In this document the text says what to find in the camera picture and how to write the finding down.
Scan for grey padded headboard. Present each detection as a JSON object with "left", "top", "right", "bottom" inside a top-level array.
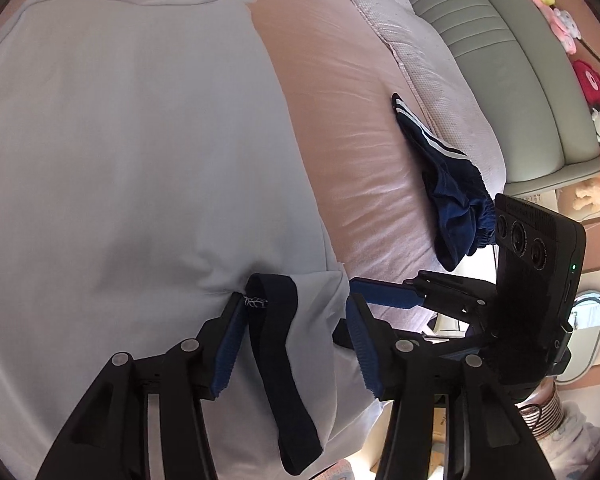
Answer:
[{"left": 375, "top": 0, "right": 600, "bottom": 196}]

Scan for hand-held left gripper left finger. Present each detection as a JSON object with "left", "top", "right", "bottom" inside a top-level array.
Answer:
[{"left": 35, "top": 297, "right": 246, "bottom": 480}]

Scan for pink bed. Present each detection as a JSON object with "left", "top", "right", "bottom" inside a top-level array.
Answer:
[{"left": 0, "top": 0, "right": 508, "bottom": 480}]

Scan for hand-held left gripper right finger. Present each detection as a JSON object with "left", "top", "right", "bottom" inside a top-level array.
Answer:
[{"left": 345, "top": 294, "right": 573, "bottom": 480}]

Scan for pink checked quilt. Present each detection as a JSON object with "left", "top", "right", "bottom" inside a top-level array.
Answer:
[{"left": 320, "top": 0, "right": 508, "bottom": 196}]

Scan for row of plush toys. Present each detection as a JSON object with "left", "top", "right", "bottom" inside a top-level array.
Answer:
[{"left": 495, "top": 0, "right": 600, "bottom": 211}]

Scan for white shirt with navy trim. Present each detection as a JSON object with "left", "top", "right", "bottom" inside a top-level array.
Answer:
[{"left": 0, "top": 0, "right": 381, "bottom": 476}]

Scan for navy shorts with white stripes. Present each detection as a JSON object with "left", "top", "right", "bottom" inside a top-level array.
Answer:
[{"left": 391, "top": 92, "right": 498, "bottom": 271}]

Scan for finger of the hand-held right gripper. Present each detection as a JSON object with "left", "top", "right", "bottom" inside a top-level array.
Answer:
[
  {"left": 349, "top": 270, "right": 498, "bottom": 321},
  {"left": 417, "top": 317, "right": 486, "bottom": 358}
]

